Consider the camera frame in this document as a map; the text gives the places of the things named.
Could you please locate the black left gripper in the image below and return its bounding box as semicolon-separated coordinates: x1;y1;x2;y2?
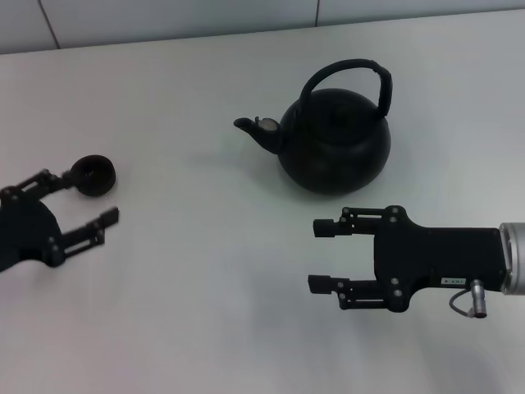
0;167;121;275

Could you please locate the black round teapot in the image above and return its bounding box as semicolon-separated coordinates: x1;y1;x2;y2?
233;58;393;195

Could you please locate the grey right gripper cable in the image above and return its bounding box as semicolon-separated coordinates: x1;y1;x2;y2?
448;278;489;320

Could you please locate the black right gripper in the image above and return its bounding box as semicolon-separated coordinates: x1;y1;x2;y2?
307;205;505;313

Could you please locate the small black teacup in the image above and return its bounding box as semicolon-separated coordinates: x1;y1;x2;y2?
71;154;117;199

